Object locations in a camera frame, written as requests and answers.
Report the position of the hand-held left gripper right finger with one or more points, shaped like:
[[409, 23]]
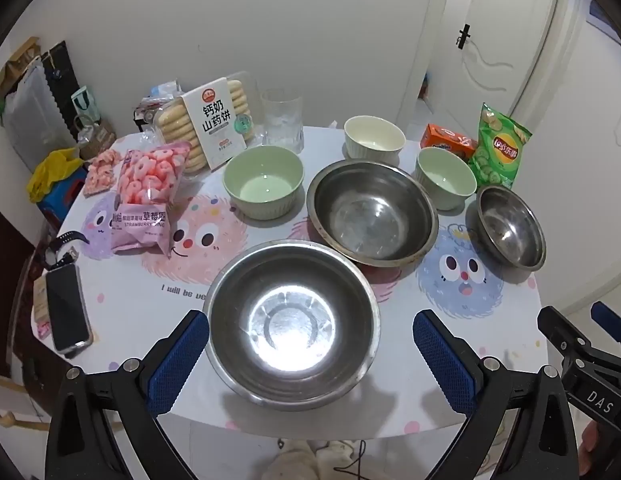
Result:
[[445, 360]]

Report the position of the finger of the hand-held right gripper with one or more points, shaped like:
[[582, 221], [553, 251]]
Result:
[[608, 317], [555, 327]]

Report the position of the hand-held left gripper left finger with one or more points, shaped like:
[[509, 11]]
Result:
[[178, 360]]

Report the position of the small stainless steel bowl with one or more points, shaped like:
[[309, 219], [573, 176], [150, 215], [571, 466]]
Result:
[[513, 230]]

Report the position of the large stainless steel bowl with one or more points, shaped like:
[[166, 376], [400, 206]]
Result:
[[290, 320], [373, 215]]

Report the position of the small green ribbed bowl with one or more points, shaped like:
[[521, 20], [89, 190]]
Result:
[[443, 175]]

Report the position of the large green ribbed bowl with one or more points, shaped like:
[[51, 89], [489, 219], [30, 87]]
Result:
[[263, 185]]

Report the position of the cream ribbed bowl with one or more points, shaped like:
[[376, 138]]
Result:
[[373, 137]]

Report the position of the person's right hand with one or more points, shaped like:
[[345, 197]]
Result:
[[586, 442]]

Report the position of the black smartphone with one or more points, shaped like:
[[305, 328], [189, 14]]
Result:
[[65, 310]]

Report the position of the white fluffy slipper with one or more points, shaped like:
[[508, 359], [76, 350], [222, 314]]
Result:
[[335, 452], [290, 467]]

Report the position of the black smartwatch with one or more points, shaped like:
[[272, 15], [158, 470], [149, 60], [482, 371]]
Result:
[[60, 247]]

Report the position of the wooden chair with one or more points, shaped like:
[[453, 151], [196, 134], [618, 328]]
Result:
[[20, 422]]

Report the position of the green potato chips bag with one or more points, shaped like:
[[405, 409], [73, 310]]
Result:
[[500, 155]]

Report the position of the blue plastic stool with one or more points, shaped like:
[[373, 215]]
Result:
[[65, 197]]

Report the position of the small pink snack packet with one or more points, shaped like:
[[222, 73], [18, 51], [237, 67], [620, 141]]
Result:
[[100, 172]]

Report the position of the dark wooden cabinet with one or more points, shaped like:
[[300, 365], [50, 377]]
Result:
[[10, 240]]

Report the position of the orange biscuit box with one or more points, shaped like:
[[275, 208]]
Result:
[[443, 139]]

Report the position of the yellow cloth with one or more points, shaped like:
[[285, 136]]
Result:
[[53, 170]]

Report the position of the biscuit package with white label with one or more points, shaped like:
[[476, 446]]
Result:
[[213, 125]]

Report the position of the clear glass tumbler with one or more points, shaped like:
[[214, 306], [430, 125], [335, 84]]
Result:
[[283, 120]]

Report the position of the pale blue plastic packet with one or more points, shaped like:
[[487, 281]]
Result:
[[160, 91]]

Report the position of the green and white bag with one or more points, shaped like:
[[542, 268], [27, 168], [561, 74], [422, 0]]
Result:
[[84, 102]]

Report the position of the white door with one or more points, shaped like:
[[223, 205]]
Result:
[[490, 35]]

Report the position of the black corrugated board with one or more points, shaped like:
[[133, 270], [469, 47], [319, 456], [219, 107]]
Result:
[[65, 75]]

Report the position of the brown paper bag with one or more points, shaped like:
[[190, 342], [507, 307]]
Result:
[[18, 67]]

